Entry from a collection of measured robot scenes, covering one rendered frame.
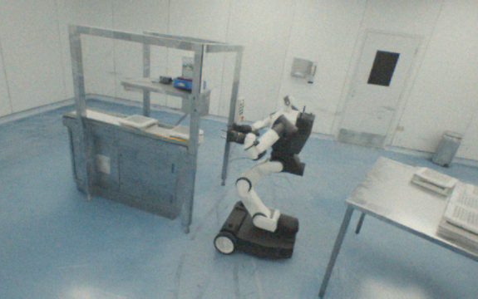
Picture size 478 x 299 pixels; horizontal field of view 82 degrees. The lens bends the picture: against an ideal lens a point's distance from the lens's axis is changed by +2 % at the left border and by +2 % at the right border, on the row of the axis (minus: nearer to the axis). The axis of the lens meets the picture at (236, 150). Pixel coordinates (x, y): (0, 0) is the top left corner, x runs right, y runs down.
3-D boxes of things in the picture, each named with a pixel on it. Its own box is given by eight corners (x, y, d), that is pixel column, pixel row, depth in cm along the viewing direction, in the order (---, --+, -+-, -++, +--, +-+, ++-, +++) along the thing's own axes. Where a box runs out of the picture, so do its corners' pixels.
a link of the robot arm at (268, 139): (258, 164, 183) (283, 141, 185) (246, 149, 180) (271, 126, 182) (253, 160, 194) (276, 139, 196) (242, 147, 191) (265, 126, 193)
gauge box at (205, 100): (209, 115, 247) (210, 92, 240) (204, 117, 238) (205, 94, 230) (186, 110, 252) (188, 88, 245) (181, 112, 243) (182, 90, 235)
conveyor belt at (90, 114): (202, 142, 253) (203, 137, 251) (189, 151, 230) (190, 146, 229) (82, 113, 285) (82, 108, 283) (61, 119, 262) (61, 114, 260)
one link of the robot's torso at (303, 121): (307, 149, 229) (317, 106, 216) (303, 164, 199) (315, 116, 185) (272, 140, 236) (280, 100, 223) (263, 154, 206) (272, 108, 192)
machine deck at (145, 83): (210, 93, 240) (210, 89, 238) (190, 100, 206) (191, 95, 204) (148, 80, 254) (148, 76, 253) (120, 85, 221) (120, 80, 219)
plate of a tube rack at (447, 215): (495, 223, 162) (497, 220, 162) (495, 241, 145) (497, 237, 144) (447, 203, 177) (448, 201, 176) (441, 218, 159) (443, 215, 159)
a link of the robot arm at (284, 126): (280, 142, 191) (295, 129, 192) (282, 139, 182) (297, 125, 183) (268, 130, 193) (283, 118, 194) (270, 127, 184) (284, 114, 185)
